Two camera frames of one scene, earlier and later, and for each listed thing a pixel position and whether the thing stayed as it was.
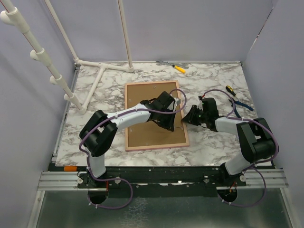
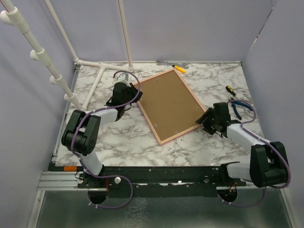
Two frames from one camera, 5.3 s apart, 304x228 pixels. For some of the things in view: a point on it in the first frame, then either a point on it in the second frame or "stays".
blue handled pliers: x=236 y=102 stays
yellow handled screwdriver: x=179 y=69 stays
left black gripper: x=170 y=124 → x=132 y=90
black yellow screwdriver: x=230 y=90 stays
